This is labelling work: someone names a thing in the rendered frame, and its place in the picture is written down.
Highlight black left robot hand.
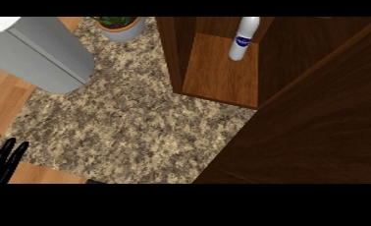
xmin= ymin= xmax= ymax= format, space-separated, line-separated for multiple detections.
xmin=0 ymin=138 xmax=32 ymax=185

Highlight grey pot with green plant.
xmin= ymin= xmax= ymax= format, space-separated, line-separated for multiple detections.
xmin=90 ymin=16 xmax=148 ymax=43

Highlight dark brown cabinet door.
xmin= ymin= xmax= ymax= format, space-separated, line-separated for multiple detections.
xmin=192 ymin=32 xmax=371 ymax=185

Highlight grey rounded appliance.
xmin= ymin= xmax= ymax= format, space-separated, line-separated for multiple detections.
xmin=0 ymin=16 xmax=96 ymax=95

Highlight brown wooden cabinet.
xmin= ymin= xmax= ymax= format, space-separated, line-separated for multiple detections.
xmin=155 ymin=16 xmax=371 ymax=110

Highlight white water bottle blue label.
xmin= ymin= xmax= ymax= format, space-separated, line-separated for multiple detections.
xmin=229 ymin=16 xmax=263 ymax=62

